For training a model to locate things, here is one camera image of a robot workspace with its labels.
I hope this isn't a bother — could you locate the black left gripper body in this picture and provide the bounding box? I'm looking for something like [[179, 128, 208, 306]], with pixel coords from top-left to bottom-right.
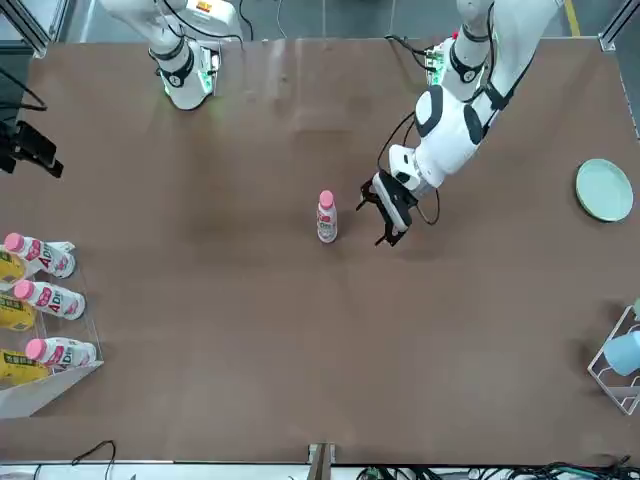
[[372, 170, 419, 235]]

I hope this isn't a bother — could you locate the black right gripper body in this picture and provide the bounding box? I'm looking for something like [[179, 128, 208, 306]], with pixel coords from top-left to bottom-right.
[[0, 119, 21, 174]]

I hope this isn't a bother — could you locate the white pink-capped drink bottle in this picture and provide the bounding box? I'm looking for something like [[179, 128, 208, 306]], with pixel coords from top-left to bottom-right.
[[3, 232, 77, 279], [24, 337, 98, 372], [13, 279, 86, 321]]

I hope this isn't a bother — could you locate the yellow tea bottle orange cap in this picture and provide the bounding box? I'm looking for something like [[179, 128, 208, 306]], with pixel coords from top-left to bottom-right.
[[0, 348, 51, 386], [0, 293, 37, 332], [0, 249, 27, 284]]

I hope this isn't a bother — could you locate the pale green plate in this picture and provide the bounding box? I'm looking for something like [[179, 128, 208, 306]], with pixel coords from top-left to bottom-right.
[[574, 158, 635, 223]]

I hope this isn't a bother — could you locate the white box with warning label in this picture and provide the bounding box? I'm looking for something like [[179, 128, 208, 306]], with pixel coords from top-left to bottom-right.
[[182, 0, 239, 29]]

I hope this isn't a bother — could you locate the clear acrylic stepped shelf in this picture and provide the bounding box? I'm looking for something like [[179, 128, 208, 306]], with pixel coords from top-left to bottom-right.
[[0, 239, 105, 419]]

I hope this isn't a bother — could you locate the pale blue cup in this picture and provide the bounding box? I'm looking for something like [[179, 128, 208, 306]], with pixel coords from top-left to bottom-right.
[[603, 330, 640, 377]]

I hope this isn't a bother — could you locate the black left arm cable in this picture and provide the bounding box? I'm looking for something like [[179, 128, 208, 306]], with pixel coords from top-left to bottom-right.
[[375, 110, 442, 226]]

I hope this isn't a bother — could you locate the aluminium frame post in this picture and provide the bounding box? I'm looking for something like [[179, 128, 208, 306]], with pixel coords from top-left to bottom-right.
[[0, 0, 71, 59], [307, 442, 337, 480], [597, 0, 640, 54]]

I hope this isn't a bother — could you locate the white wire cup rack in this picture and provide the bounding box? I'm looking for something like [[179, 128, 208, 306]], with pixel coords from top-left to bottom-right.
[[587, 304, 640, 416]]

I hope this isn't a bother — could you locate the black cable bundle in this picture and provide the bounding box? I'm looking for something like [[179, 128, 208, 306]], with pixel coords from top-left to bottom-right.
[[357, 454, 640, 480]]

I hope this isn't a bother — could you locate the thin black cable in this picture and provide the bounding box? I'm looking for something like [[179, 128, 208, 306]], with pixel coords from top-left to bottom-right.
[[71, 439, 117, 480]]

